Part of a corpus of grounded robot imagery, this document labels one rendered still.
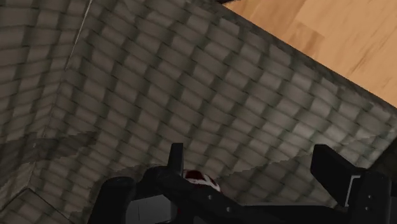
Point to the red and white round object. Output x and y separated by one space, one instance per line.
202 181

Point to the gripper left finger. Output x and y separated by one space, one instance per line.
175 156

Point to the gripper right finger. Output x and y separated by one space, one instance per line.
333 173

